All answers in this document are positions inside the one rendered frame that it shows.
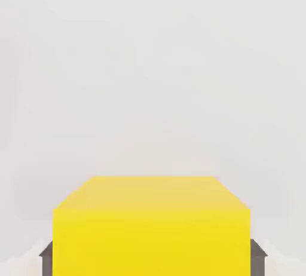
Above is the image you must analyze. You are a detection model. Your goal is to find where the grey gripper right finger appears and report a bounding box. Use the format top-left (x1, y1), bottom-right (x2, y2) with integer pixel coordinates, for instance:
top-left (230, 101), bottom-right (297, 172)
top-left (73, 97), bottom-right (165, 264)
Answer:
top-left (250, 238), bottom-right (302, 276)

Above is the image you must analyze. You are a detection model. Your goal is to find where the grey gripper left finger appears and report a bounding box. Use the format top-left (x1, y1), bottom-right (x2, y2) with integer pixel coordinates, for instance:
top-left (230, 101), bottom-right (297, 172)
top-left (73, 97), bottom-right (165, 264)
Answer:
top-left (4, 239), bottom-right (54, 276)

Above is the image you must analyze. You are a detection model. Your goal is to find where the small yellow cube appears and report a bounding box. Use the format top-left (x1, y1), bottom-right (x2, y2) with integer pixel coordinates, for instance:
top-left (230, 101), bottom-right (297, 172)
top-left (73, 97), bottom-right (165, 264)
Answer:
top-left (52, 175), bottom-right (251, 276)

